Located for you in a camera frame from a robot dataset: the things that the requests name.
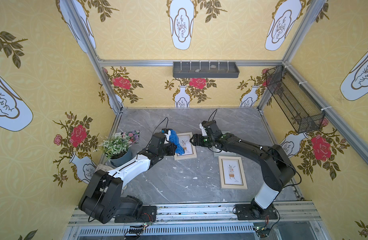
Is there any blue microfiber cloth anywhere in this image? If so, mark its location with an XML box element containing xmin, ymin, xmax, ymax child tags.
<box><xmin>169</xmin><ymin>129</ymin><xmax>185</xmax><ymax>156</ymax></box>

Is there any beige picture frame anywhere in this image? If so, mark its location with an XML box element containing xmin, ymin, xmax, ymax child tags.
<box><xmin>174</xmin><ymin>132</ymin><xmax>197</xmax><ymax>161</ymax></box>
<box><xmin>218</xmin><ymin>156</ymin><xmax>247</xmax><ymax>190</ymax></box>

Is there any grey-green picture frame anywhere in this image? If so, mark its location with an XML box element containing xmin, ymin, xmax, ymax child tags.
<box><xmin>212</xmin><ymin>146</ymin><xmax>237</xmax><ymax>157</ymax></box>

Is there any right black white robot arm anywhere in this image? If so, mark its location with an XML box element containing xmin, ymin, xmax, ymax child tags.
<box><xmin>190</xmin><ymin>131</ymin><xmax>296</xmax><ymax>219</ymax></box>

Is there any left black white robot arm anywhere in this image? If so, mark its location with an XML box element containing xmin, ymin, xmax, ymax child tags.
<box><xmin>79</xmin><ymin>129</ymin><xmax>180</xmax><ymax>224</ymax></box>

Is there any floral patterned box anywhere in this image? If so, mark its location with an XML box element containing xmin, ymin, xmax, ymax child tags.
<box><xmin>115</xmin><ymin>130</ymin><xmax>140</xmax><ymax>145</ymax></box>

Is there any potted green plant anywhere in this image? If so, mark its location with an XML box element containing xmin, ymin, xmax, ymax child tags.
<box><xmin>98</xmin><ymin>135</ymin><xmax>132</xmax><ymax>167</ymax></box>

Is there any beige work glove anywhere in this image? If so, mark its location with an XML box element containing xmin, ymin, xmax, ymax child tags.
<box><xmin>95</xmin><ymin>164</ymin><xmax>113</xmax><ymax>172</ymax></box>

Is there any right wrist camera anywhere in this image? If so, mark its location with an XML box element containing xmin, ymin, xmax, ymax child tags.
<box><xmin>199</xmin><ymin>120</ymin><xmax>221</xmax><ymax>137</ymax></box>

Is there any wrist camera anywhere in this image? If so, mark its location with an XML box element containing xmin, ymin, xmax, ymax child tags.
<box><xmin>161</xmin><ymin>129</ymin><xmax>171</xmax><ymax>136</ymax></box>
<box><xmin>199</xmin><ymin>120</ymin><xmax>221</xmax><ymax>137</ymax></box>

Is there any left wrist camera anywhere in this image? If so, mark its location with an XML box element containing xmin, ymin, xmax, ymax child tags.
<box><xmin>161</xmin><ymin>129</ymin><xmax>171</xmax><ymax>136</ymax></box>

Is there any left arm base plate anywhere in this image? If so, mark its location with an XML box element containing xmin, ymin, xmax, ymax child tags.
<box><xmin>115</xmin><ymin>206</ymin><xmax>157</xmax><ymax>223</ymax></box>

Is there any grey wall shelf tray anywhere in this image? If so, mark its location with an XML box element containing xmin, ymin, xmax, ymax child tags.
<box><xmin>173</xmin><ymin>61</ymin><xmax>240</xmax><ymax>79</ymax></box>

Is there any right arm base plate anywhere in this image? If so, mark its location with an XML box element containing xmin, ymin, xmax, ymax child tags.
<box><xmin>232</xmin><ymin>203</ymin><xmax>279</xmax><ymax>220</ymax></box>

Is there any black wire mesh basket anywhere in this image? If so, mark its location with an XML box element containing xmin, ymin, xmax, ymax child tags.
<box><xmin>264</xmin><ymin>66</ymin><xmax>325</xmax><ymax>133</ymax></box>

